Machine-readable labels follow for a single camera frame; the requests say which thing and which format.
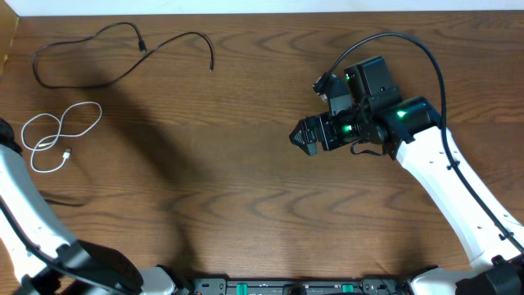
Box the black USB cable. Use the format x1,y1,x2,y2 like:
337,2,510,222
31,20,215,90

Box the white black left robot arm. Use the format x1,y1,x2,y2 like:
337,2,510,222
1,121,183,294

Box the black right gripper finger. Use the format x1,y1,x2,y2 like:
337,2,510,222
289,116,321,142
290,138,318,156

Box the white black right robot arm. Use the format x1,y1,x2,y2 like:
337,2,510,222
289,75,523,294

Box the brown cardboard panel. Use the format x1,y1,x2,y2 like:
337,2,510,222
0,0,20,75

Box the white USB cable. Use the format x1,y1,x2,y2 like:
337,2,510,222
20,100,104,174

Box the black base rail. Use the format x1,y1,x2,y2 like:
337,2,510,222
192,277,411,295

